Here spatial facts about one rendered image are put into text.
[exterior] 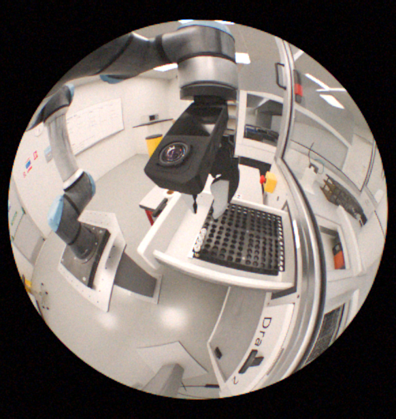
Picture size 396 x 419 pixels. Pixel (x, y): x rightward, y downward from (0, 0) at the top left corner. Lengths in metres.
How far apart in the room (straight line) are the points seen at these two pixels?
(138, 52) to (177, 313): 1.27
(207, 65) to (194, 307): 1.21
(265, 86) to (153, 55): 0.92
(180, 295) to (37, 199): 3.30
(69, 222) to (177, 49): 0.50
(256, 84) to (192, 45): 0.89
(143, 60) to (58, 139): 0.36
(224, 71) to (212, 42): 0.05
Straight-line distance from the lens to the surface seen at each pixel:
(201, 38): 0.18
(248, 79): 1.05
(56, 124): 0.50
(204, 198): 0.42
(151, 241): 0.27
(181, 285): 1.17
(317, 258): 0.26
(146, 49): 0.20
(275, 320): 0.30
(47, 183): 3.28
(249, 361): 0.29
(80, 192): 0.50
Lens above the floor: 1.14
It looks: 46 degrees down
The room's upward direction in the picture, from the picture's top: straight up
